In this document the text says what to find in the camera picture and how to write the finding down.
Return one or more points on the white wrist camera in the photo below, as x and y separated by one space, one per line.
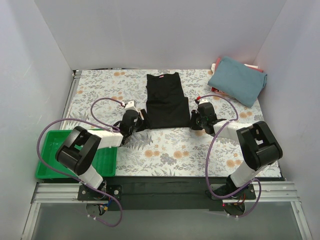
201 100
131 105

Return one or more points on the folded teal t shirt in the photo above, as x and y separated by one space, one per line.
238 80

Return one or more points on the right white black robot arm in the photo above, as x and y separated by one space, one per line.
257 142

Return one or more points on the floral patterned table mat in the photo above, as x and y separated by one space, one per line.
162 152

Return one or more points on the folded red t shirt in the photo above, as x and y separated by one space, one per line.
217 90

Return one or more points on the black t shirt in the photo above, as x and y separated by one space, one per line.
166 105

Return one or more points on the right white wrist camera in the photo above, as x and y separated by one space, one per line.
201 100

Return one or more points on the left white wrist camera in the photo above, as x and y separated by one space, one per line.
131 105

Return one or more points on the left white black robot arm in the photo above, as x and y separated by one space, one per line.
80 147

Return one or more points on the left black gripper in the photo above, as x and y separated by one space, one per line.
140 121

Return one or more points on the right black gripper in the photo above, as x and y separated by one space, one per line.
195 121

